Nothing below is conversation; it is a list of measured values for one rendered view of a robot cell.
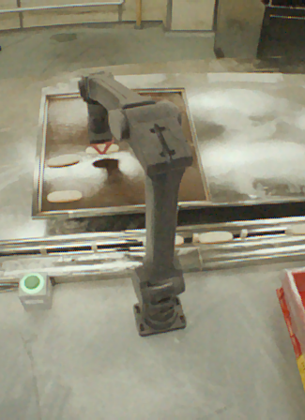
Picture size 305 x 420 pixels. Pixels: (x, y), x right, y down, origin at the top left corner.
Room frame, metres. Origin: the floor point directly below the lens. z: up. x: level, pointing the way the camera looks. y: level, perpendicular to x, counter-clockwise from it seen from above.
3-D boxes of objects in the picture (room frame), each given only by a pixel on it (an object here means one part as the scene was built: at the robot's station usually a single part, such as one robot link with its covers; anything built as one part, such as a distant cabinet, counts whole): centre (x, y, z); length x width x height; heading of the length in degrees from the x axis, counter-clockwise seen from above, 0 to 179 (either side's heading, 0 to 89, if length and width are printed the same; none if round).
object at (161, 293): (0.46, 0.00, 0.94); 0.09 x 0.05 x 0.10; 24
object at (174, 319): (0.44, -0.02, 0.86); 0.12 x 0.09 x 0.08; 105
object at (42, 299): (0.47, 0.30, 0.84); 0.08 x 0.08 x 0.11; 9
